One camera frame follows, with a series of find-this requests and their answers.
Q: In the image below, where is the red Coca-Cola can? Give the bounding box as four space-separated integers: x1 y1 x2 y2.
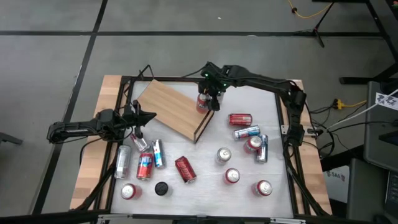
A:
228 113 253 127
174 156 197 184

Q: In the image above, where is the white paper label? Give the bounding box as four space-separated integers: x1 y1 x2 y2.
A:
375 91 398 111

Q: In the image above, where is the dark chair base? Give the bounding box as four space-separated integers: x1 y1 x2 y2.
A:
0 132 24 146

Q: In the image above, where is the grey cabinet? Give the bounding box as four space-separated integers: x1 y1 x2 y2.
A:
363 80 398 172

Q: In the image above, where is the blue silver slim can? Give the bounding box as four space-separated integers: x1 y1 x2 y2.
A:
151 139 167 169
232 124 261 141
256 134 269 164

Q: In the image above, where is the red soda can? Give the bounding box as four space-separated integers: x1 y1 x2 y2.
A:
120 183 142 200

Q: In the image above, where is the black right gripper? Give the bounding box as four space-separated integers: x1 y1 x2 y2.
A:
198 62 231 112

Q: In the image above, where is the yellow floor cable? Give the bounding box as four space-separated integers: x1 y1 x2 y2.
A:
287 0 334 19

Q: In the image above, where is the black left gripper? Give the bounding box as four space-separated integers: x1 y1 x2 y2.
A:
119 99 157 139

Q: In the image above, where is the silver aluminium bar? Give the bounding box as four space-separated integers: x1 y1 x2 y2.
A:
96 213 307 224

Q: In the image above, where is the black tripod stand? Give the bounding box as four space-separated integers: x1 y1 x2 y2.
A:
294 1 335 49

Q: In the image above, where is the black desk frame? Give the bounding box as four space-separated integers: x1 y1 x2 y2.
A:
312 0 398 85

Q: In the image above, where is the white labelled box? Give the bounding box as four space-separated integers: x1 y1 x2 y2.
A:
323 169 351 203

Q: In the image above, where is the grey box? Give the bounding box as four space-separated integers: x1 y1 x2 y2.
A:
346 157 398 223

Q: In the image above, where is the red silver slim can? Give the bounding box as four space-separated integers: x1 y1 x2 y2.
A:
130 133 151 153

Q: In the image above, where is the silver Diet Coke can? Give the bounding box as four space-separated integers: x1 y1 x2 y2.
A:
215 147 233 165

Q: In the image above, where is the red Fanta can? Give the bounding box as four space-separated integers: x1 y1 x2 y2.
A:
195 93 210 114
223 167 241 185
243 135 263 155
136 152 154 181
252 179 274 197

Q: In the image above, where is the white cable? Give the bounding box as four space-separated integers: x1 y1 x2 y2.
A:
326 88 398 131

